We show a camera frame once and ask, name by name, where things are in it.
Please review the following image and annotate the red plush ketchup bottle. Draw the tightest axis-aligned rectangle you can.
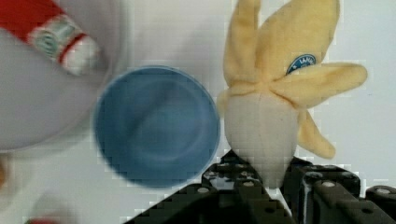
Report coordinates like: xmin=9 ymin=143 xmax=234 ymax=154
xmin=0 ymin=0 xmax=100 ymax=76

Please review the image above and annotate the yellow plush peeled banana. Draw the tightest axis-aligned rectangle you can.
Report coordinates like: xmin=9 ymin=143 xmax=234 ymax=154
xmin=218 ymin=0 xmax=367 ymax=189

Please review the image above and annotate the grey round plate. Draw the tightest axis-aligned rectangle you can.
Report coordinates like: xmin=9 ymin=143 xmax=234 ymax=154
xmin=0 ymin=0 xmax=122 ymax=152

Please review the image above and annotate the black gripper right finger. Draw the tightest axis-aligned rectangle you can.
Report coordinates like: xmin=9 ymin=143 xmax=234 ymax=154
xmin=279 ymin=156 xmax=362 ymax=224

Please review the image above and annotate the blue bowl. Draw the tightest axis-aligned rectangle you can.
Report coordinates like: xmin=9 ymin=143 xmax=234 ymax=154
xmin=93 ymin=66 xmax=220 ymax=188

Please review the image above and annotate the orange slice toy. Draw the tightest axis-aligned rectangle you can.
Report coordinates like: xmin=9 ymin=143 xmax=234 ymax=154
xmin=0 ymin=158 xmax=7 ymax=189

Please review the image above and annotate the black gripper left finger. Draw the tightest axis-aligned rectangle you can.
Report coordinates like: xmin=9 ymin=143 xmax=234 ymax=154
xmin=201 ymin=151 xmax=271 ymax=200

